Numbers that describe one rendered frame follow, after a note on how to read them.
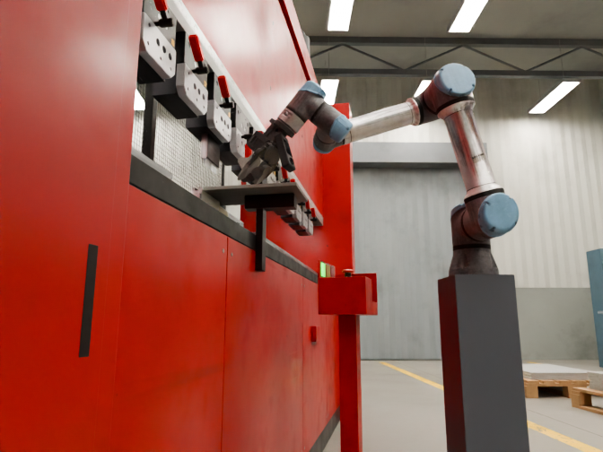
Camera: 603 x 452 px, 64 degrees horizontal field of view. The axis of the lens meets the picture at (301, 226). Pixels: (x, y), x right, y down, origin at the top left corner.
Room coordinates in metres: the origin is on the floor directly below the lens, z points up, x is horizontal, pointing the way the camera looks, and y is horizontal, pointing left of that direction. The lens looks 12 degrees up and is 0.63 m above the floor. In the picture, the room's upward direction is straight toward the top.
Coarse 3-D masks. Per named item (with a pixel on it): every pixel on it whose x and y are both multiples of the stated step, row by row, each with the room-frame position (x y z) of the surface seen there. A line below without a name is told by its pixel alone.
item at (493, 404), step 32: (448, 288) 1.51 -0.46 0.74; (480, 288) 1.44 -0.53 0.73; (512, 288) 1.44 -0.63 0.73; (448, 320) 1.53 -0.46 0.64; (480, 320) 1.44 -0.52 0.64; (512, 320) 1.44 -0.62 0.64; (448, 352) 1.55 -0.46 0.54; (480, 352) 1.44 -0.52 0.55; (512, 352) 1.44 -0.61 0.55; (448, 384) 1.57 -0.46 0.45; (480, 384) 1.44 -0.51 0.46; (512, 384) 1.44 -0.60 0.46; (448, 416) 1.59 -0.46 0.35; (480, 416) 1.44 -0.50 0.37; (512, 416) 1.44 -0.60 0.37; (448, 448) 1.60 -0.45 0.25; (480, 448) 1.44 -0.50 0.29; (512, 448) 1.44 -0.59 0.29
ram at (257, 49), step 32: (192, 0) 1.11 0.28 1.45; (224, 0) 1.33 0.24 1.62; (256, 0) 1.67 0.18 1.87; (192, 32) 1.12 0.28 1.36; (224, 32) 1.34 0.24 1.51; (256, 32) 1.68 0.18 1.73; (288, 32) 2.26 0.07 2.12; (224, 64) 1.35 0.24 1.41; (256, 64) 1.69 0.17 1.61; (288, 64) 2.26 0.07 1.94; (256, 96) 1.70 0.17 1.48; (288, 96) 2.27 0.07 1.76; (256, 128) 1.71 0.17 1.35; (320, 160) 3.39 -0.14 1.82; (320, 192) 3.38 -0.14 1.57; (320, 224) 3.44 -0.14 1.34
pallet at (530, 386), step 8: (528, 384) 4.40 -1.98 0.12; (536, 384) 4.40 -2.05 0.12; (544, 384) 4.40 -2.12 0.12; (552, 384) 4.40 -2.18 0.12; (560, 384) 4.40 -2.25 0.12; (568, 384) 4.39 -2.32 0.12; (576, 384) 4.39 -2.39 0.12; (584, 384) 4.39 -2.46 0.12; (528, 392) 4.40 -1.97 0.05; (536, 392) 4.40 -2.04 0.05; (552, 392) 4.69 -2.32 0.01; (560, 392) 4.61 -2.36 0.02; (568, 392) 4.40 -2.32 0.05
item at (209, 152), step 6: (204, 138) 1.33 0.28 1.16; (210, 138) 1.34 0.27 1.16; (204, 144) 1.33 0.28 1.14; (210, 144) 1.34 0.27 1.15; (216, 144) 1.39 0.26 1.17; (204, 150) 1.33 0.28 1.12; (210, 150) 1.35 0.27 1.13; (216, 150) 1.40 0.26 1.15; (204, 156) 1.33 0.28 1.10; (210, 156) 1.35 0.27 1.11; (216, 156) 1.40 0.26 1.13; (204, 162) 1.33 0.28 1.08; (210, 162) 1.37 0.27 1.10; (216, 162) 1.40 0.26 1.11; (210, 168) 1.37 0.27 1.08; (216, 168) 1.42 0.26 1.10
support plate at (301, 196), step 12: (216, 192) 1.30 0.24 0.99; (228, 192) 1.30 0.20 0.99; (240, 192) 1.30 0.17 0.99; (252, 192) 1.30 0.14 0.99; (264, 192) 1.30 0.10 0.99; (276, 192) 1.30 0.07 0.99; (288, 192) 1.30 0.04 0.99; (300, 192) 1.30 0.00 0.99; (228, 204) 1.45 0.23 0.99; (240, 204) 1.45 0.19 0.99
